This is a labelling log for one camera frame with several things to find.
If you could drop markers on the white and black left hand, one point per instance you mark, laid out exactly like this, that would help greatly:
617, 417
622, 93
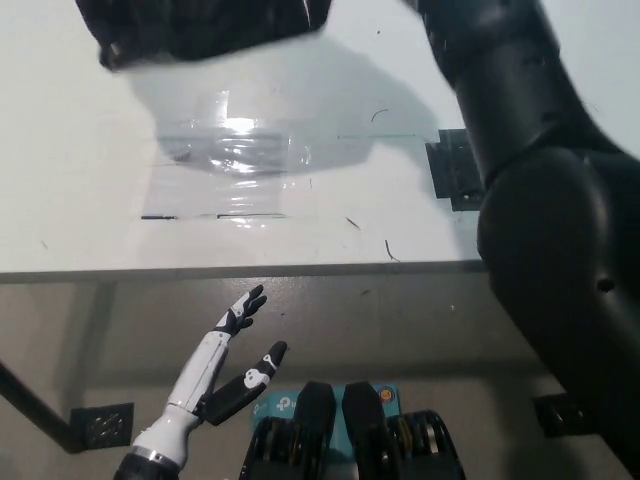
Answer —
200, 370

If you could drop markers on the grey bag-lined black bin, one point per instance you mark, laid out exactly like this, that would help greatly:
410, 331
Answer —
200, 30

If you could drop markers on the black perforated foot plate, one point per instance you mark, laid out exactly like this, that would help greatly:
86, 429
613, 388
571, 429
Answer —
550, 415
100, 425

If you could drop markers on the black and teal robot torso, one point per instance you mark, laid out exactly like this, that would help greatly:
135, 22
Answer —
315, 415

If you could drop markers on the thin black tape strip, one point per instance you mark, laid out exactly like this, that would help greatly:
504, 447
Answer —
159, 218

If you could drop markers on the black diagonal table leg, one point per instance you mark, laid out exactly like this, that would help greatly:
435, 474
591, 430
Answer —
30, 405

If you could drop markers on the clear tape patch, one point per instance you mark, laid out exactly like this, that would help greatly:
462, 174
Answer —
235, 200

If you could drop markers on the short dark thread scrap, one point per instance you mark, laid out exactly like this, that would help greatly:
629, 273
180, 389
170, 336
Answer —
389, 250

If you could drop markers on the curved dark thread scrap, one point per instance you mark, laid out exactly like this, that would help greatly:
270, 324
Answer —
378, 113

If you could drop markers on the black tape marker patch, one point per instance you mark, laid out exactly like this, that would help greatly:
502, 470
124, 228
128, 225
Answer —
450, 165

